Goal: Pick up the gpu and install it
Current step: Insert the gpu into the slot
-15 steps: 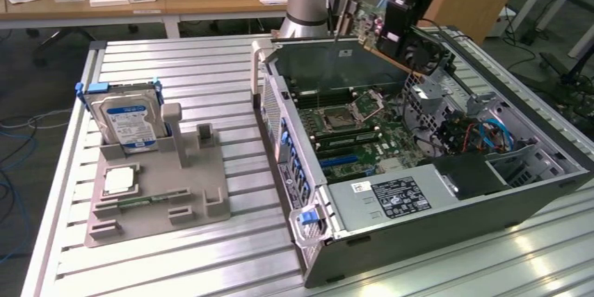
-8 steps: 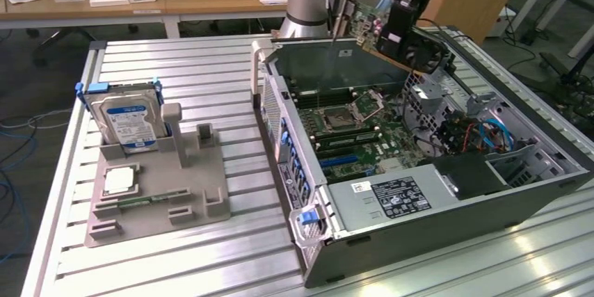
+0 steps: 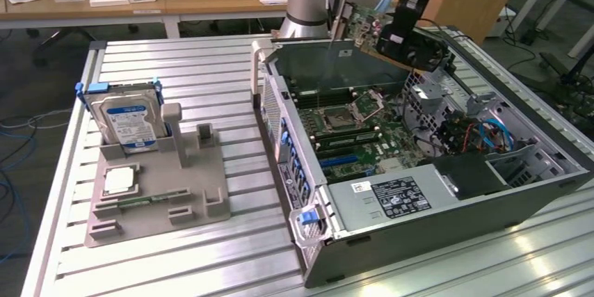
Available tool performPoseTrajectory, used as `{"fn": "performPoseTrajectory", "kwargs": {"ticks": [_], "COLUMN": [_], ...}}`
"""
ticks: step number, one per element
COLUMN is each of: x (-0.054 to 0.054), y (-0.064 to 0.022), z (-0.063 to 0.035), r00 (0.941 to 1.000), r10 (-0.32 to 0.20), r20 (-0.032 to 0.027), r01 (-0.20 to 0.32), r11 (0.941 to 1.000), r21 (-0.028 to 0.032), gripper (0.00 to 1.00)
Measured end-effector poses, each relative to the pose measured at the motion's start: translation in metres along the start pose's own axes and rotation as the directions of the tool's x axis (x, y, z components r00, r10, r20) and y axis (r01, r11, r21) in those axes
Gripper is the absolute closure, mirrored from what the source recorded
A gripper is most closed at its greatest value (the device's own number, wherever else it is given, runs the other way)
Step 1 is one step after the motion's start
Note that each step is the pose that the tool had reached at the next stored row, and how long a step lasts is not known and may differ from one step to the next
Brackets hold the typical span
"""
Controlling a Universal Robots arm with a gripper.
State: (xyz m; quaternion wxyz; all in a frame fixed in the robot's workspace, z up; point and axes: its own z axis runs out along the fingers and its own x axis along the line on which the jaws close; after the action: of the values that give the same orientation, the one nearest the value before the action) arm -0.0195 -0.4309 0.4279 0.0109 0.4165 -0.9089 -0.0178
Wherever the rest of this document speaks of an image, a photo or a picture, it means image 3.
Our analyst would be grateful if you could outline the black floor stand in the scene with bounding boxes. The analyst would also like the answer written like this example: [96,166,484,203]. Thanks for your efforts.
[540,51,594,86]

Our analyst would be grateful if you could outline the grey disk bay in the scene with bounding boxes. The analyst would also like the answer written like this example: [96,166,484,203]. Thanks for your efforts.
[484,138,564,190]

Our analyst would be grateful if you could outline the grey parts rack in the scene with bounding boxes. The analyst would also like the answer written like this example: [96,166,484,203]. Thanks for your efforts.
[81,103,232,249]

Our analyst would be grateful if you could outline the black air shroud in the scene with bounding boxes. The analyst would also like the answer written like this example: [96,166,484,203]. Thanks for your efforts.
[416,152,510,200]

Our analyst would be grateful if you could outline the blue floor cable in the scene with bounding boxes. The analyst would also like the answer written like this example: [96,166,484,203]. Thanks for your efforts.
[0,126,36,263]

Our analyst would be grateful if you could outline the loose green RAM stick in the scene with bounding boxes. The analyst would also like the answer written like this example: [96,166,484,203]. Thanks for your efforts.
[115,195,172,207]

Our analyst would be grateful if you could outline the green graphics card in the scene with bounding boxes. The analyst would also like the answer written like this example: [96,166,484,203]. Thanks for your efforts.
[327,0,455,72]

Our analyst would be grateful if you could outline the black office chair base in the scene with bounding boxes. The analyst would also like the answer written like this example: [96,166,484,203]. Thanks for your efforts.
[26,27,93,67]

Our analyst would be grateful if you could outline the red wire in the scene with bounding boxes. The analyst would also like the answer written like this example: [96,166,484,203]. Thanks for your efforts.
[464,121,482,154]

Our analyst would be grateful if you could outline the open black PC case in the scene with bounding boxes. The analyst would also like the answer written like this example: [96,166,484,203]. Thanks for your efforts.
[249,25,594,289]

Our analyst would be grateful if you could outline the silver CPU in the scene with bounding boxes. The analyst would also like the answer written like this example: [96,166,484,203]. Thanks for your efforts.
[101,168,136,193]

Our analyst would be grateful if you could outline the black RAM slot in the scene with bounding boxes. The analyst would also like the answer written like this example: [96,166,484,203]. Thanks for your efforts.
[317,133,377,141]
[296,99,352,107]
[315,128,376,136]
[293,92,352,100]

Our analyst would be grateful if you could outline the CPU socket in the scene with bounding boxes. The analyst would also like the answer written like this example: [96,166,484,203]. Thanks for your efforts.
[319,105,360,131]

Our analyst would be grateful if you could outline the white floor cable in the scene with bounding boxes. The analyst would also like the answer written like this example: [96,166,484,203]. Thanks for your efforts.
[0,109,70,129]

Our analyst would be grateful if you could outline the wooden desk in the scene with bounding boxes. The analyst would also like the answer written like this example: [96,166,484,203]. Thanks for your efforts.
[0,0,168,39]
[164,0,419,39]

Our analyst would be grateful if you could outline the blue wire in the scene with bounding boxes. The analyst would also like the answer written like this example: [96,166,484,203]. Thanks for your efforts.
[490,118,515,150]
[479,121,494,154]

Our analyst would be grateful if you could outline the blue expansion slot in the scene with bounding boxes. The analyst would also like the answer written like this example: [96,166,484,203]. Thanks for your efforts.
[317,155,359,169]

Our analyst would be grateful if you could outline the green motherboard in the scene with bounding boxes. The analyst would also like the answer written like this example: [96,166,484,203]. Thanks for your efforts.
[284,83,446,185]

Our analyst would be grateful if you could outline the hard disk with blue rails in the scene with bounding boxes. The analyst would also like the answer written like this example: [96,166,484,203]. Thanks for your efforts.
[73,79,163,154]

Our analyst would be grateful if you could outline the silver chipset heatsink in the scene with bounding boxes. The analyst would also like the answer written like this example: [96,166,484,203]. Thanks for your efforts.
[379,156,403,172]

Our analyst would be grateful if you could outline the metal socket cover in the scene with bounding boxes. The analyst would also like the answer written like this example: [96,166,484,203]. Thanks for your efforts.
[349,90,385,117]

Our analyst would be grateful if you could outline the grey power supply unit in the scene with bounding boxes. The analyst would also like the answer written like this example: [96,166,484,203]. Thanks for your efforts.
[324,164,464,239]

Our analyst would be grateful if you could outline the silver metal drive cage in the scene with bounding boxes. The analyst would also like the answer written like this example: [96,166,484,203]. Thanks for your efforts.
[400,63,510,154]

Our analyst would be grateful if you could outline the white table frame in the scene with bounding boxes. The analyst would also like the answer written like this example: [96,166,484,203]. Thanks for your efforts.
[507,0,594,58]

